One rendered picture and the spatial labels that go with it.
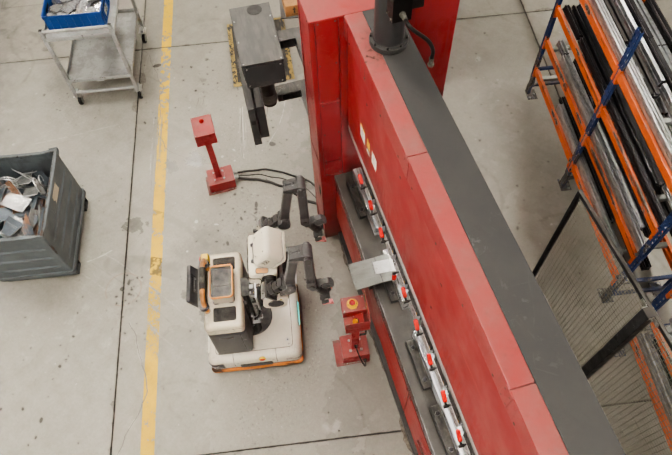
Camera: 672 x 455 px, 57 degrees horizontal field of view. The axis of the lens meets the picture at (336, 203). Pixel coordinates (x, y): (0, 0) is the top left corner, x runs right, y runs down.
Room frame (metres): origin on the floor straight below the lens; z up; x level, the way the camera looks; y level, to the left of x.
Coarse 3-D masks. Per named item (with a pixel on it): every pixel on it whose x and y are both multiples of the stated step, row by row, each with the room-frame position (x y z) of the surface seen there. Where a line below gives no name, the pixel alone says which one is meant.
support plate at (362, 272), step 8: (384, 256) 1.78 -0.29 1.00; (352, 264) 1.73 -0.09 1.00; (360, 264) 1.73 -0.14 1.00; (368, 264) 1.73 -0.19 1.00; (352, 272) 1.68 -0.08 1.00; (360, 272) 1.67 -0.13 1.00; (368, 272) 1.67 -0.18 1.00; (360, 280) 1.62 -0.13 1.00; (368, 280) 1.62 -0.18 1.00; (376, 280) 1.61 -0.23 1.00; (384, 280) 1.61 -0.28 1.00; (360, 288) 1.56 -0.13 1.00
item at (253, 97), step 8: (240, 64) 2.90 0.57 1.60; (240, 72) 2.83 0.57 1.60; (256, 88) 2.72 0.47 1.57; (248, 96) 2.63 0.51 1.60; (256, 96) 2.65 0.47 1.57; (248, 104) 2.56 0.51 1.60; (256, 104) 2.58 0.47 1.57; (248, 112) 2.52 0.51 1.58; (256, 112) 2.55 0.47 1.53; (264, 112) 2.56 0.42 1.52; (256, 120) 2.52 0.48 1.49; (264, 120) 2.56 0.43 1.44; (256, 128) 2.52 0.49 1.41; (264, 128) 2.56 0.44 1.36; (256, 136) 2.52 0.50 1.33; (264, 136) 2.56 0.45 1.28; (256, 144) 2.52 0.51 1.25
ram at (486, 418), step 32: (352, 64) 2.44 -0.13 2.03; (352, 96) 2.44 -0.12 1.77; (352, 128) 2.44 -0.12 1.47; (384, 128) 1.92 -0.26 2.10; (384, 160) 1.89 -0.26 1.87; (384, 192) 1.86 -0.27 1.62; (416, 224) 1.45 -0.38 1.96; (416, 256) 1.40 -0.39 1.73; (416, 288) 1.34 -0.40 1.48; (448, 288) 1.08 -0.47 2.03; (448, 320) 1.02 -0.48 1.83; (448, 352) 0.94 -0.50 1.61; (480, 352) 0.78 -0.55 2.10; (448, 384) 0.86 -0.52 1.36; (480, 384) 0.70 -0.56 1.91; (480, 416) 0.62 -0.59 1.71; (480, 448) 0.53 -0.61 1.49; (512, 448) 0.43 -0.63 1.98
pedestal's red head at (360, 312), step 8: (352, 296) 1.61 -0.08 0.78; (360, 296) 1.61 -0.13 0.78; (344, 304) 1.56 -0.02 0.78; (360, 304) 1.55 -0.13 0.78; (344, 312) 1.50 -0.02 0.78; (352, 312) 1.50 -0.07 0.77; (360, 312) 1.51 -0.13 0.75; (368, 312) 1.47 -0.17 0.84; (344, 320) 1.48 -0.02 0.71; (352, 320) 1.47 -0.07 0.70; (360, 320) 1.46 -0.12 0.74; (368, 320) 1.47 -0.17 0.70; (352, 328) 1.41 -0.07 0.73; (360, 328) 1.42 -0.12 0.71; (368, 328) 1.42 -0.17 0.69
